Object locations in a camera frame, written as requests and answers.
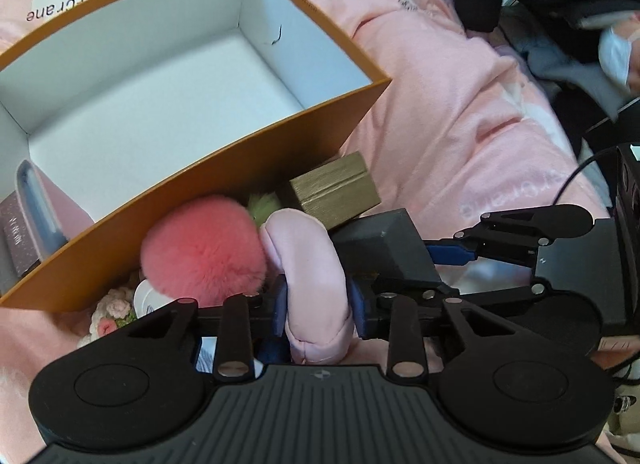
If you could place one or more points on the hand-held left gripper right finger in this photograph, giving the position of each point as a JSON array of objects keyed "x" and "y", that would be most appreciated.
[{"x": 357, "y": 311}]

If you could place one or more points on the orange cardboard box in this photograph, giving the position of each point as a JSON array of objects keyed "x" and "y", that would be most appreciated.
[{"x": 200, "y": 194}]

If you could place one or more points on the dark grey box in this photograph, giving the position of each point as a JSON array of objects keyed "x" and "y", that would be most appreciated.
[{"x": 385, "y": 244}]

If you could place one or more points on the white face mask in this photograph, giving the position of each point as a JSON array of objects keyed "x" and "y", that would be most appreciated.
[{"x": 615, "y": 57}]

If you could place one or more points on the pink crochet flower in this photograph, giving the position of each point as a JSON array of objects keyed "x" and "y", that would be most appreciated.
[{"x": 112, "y": 316}]

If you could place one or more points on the white round jar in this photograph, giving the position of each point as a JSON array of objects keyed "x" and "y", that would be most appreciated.
[{"x": 147, "y": 299}]

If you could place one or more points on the dark brown card box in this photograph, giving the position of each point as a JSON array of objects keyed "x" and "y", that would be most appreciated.
[{"x": 17, "y": 239}]

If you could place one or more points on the pink fluffy pompom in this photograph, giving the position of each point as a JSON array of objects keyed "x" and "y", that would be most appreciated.
[{"x": 200, "y": 254}]

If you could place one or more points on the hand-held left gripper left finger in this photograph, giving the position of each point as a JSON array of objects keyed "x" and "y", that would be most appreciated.
[{"x": 281, "y": 314}]

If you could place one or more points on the pink card case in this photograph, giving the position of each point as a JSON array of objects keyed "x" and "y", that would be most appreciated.
[{"x": 55, "y": 209}]

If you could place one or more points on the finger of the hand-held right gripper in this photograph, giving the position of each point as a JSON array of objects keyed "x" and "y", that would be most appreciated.
[
  {"x": 452, "y": 251},
  {"x": 500, "y": 293}
]

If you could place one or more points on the pink printed blanket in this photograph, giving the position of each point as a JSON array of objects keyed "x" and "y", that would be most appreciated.
[{"x": 450, "y": 119}]

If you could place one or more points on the pink soft pouch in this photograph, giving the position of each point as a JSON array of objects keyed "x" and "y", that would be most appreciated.
[{"x": 310, "y": 264}]

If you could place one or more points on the gold wooden block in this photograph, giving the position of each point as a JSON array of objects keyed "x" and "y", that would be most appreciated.
[{"x": 332, "y": 191}]

